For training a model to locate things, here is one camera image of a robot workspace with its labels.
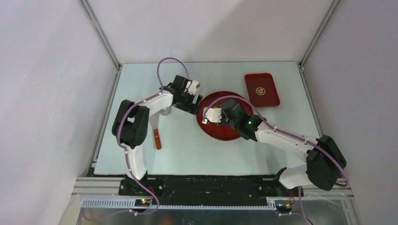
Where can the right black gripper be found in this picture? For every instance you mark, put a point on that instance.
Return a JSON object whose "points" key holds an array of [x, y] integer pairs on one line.
{"points": [[222, 121]]}

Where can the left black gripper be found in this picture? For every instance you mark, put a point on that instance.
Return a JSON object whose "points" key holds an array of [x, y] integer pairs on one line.
{"points": [[191, 108]]}

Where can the round red plate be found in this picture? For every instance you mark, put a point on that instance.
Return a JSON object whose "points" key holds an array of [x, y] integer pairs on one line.
{"points": [[224, 132]]}

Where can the rectangular red tray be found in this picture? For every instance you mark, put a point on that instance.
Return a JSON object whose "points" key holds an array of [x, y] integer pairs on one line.
{"points": [[261, 89]]}

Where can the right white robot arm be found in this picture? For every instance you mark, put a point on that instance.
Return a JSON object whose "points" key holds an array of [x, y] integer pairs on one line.
{"points": [[323, 161]]}

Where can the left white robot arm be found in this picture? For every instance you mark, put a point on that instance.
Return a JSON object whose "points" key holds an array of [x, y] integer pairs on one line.
{"points": [[131, 122]]}

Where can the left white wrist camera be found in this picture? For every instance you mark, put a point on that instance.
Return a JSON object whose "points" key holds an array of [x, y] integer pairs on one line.
{"points": [[192, 87]]}

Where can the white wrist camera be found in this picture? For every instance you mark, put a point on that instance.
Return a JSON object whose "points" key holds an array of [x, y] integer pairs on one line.
{"points": [[211, 115], [192, 87]]}

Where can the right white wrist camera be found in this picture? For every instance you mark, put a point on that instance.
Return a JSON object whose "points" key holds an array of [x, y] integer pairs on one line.
{"points": [[211, 115]]}

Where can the metal scraper red handle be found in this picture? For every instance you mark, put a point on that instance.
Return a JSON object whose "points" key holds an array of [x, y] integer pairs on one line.
{"points": [[154, 121]]}

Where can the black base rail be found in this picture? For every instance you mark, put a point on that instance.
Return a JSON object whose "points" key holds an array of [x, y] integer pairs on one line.
{"points": [[212, 190]]}

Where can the aluminium frame front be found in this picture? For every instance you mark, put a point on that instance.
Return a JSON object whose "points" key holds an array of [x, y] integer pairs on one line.
{"points": [[109, 193]]}

